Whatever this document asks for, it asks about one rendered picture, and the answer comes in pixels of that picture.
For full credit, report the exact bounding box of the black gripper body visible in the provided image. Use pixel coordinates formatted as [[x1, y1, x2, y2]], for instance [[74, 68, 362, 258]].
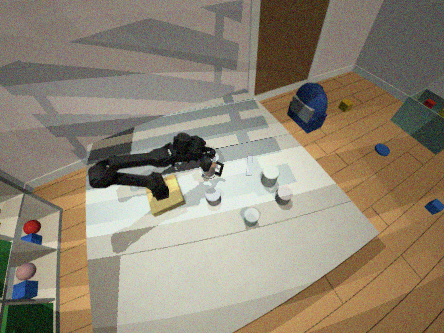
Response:
[[186, 149, 212, 172]]

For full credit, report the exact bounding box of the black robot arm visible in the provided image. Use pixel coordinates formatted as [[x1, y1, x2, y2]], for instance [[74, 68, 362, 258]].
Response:
[[88, 132, 206, 201]]

